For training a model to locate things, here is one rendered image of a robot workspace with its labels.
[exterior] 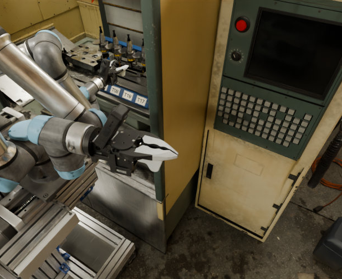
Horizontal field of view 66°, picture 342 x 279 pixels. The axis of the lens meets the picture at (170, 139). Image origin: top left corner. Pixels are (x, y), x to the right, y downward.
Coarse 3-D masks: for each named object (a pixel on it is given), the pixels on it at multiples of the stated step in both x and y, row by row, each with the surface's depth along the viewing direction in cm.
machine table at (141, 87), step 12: (72, 72) 206; (84, 72) 207; (132, 72) 207; (84, 84) 195; (120, 84) 195; (132, 84) 195; (144, 84) 195; (96, 96) 189; (108, 96) 184; (132, 108) 176; (144, 108) 175; (144, 120) 174
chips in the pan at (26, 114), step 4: (8, 100) 220; (20, 100) 221; (8, 104) 217; (12, 104) 218; (16, 104) 219; (20, 112) 209; (24, 112) 209; (28, 112) 211; (24, 116) 206; (28, 116) 207
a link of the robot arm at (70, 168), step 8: (56, 160) 66; (64, 160) 67; (72, 160) 68; (80, 160) 71; (56, 168) 70; (64, 168) 69; (72, 168) 70; (80, 168) 72; (64, 176) 71; (72, 176) 72
